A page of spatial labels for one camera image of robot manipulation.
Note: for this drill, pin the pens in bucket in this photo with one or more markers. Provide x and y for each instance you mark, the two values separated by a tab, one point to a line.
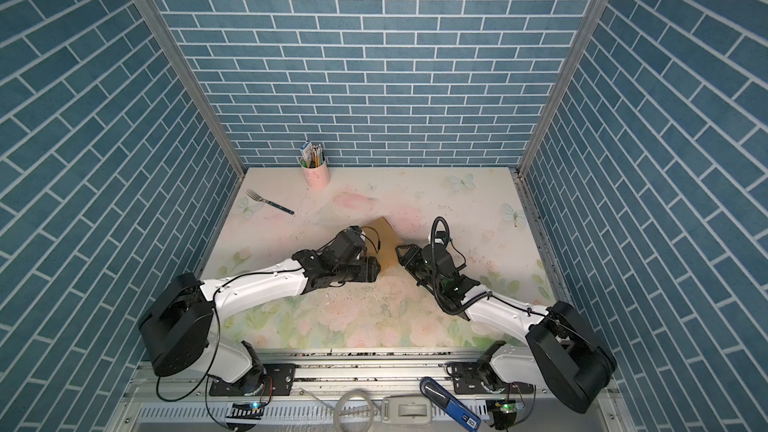
311	155

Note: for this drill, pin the pink pen holder bucket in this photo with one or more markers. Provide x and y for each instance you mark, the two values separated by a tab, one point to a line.
317	178

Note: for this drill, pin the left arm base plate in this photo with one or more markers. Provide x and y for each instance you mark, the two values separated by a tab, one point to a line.
282	379

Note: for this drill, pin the blue handheld tool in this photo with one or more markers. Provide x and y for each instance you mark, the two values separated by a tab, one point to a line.
449	404

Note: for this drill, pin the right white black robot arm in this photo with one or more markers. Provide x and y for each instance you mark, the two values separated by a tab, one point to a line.
564	354

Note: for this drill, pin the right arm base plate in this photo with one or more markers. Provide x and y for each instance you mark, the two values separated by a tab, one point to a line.
479	377

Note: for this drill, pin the grey white plastic device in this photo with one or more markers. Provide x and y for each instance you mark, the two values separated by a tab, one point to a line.
406	410

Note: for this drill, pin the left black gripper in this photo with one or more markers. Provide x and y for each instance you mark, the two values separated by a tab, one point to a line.
369	271

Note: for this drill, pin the brown cardboard box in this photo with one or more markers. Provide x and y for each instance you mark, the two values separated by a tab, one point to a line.
382	241

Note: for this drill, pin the metal fork teal handle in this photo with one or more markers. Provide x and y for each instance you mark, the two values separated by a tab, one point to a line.
258	198

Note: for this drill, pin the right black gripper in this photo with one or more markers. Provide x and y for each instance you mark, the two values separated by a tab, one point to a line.
411	258

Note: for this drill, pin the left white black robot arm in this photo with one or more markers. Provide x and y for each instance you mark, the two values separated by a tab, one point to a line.
182	328

